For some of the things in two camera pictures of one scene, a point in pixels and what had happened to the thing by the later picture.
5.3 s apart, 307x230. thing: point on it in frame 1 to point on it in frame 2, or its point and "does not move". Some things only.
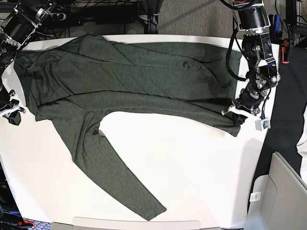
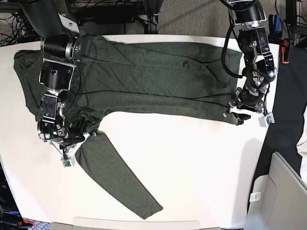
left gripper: x=9 y=106 to x=67 y=135
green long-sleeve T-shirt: x=77 y=82 does not move
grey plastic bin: x=283 y=205 does not move
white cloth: x=301 y=145 does not move
